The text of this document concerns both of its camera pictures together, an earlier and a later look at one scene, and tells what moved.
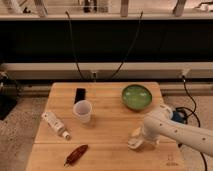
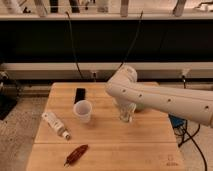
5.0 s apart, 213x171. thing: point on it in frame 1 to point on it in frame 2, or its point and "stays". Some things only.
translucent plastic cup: (82, 109) stays
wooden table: (87, 126) stays
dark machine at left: (9, 90) stays
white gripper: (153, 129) to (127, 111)
